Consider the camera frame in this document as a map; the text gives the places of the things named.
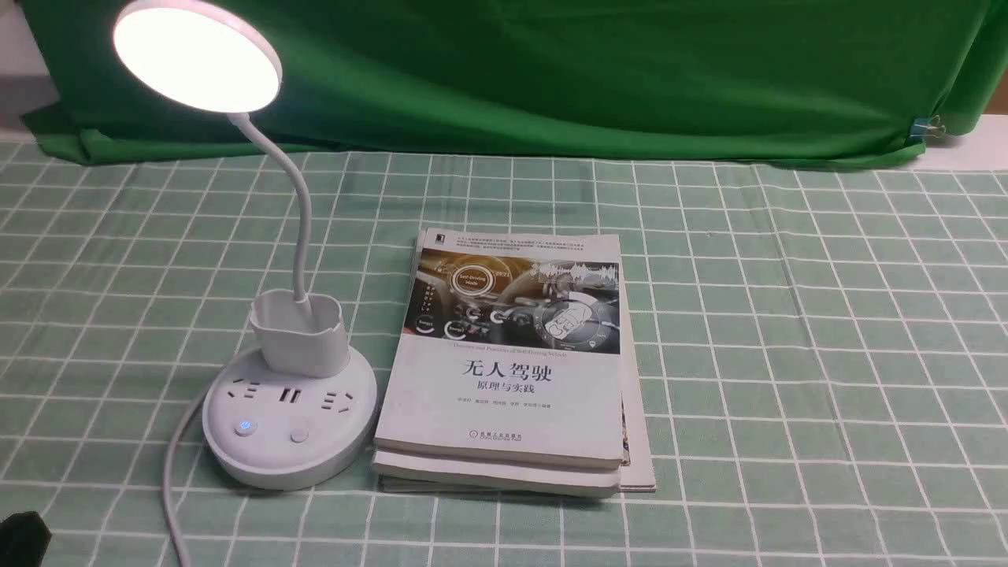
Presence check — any white desk lamp with base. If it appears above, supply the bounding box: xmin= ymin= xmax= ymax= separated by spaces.
xmin=113 ymin=1 xmax=377 ymax=491

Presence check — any green checkered tablecloth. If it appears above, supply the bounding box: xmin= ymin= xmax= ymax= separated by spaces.
xmin=1 ymin=141 xmax=1007 ymax=566

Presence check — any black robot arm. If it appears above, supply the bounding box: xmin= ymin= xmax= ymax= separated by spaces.
xmin=1 ymin=512 xmax=53 ymax=567

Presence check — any top white self-driving book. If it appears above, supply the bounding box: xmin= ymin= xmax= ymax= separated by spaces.
xmin=375 ymin=228 xmax=623 ymax=469

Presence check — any white lamp power cable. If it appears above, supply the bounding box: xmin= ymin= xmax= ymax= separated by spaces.
xmin=161 ymin=384 xmax=212 ymax=567

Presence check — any middle white book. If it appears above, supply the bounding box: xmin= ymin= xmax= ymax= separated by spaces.
xmin=372 ymin=450 xmax=653 ymax=498

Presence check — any green backdrop cloth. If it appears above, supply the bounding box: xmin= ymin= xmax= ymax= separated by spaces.
xmin=17 ymin=0 xmax=1008 ymax=171

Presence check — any blue binder clip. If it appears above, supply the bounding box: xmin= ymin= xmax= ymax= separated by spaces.
xmin=907 ymin=115 xmax=947 ymax=144

